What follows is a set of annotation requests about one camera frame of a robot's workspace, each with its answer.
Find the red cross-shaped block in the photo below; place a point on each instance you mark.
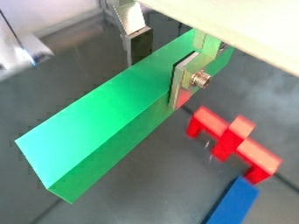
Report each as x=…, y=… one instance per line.
x=234, y=142

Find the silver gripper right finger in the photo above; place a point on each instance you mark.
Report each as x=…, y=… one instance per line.
x=190, y=75

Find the blue rectangular block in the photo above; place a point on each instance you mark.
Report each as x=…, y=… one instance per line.
x=234, y=203

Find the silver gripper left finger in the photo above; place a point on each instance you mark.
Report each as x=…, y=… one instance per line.
x=126, y=14

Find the green rectangular block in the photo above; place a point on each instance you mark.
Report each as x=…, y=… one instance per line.
x=78, y=144

